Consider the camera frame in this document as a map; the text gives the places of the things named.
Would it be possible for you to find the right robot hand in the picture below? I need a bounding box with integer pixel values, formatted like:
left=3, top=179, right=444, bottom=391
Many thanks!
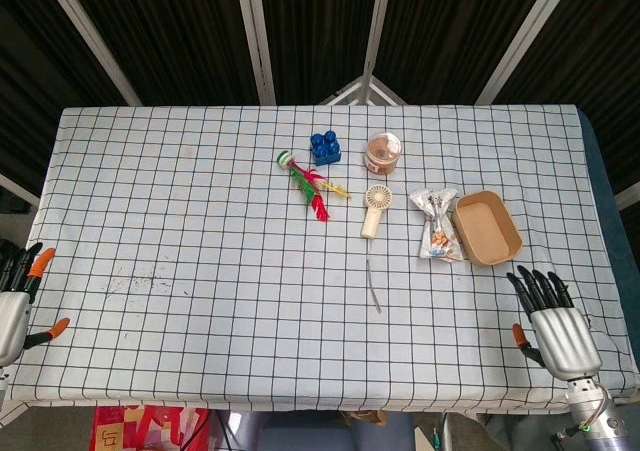
left=505, top=265, right=603, bottom=382

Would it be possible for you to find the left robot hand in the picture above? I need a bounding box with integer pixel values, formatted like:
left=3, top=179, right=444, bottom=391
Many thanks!
left=0, top=241, right=71, bottom=368

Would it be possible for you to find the grid pattern tablecloth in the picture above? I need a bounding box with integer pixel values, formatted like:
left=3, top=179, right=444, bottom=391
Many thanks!
left=0, top=103, right=629, bottom=414

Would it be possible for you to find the cream handheld mini fan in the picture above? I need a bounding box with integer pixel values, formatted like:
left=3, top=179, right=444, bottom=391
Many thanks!
left=360, top=182, right=397, bottom=240

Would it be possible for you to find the brown paper food tray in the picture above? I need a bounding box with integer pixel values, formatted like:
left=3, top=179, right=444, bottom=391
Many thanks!
left=452, top=189, right=524, bottom=267

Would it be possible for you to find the silver snack packet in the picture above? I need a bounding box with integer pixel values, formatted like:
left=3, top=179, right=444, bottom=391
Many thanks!
left=409, top=186, right=466, bottom=263

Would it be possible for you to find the red patterned bag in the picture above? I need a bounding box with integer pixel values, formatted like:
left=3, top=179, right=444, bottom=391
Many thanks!
left=88, top=404, right=211, bottom=451

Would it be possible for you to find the round clear plastic jar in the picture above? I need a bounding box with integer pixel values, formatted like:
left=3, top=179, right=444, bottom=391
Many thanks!
left=362, top=132, right=404, bottom=178

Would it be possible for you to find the feather shuttlecock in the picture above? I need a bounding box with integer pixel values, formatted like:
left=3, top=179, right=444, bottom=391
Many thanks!
left=275, top=151, right=352, bottom=222

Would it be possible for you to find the blue toy building block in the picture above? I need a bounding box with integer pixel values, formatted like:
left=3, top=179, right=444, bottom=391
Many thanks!
left=309, top=129, right=343, bottom=167

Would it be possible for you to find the white metal frame stand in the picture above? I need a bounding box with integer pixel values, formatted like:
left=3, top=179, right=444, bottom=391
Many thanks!
left=317, top=75, right=407, bottom=106

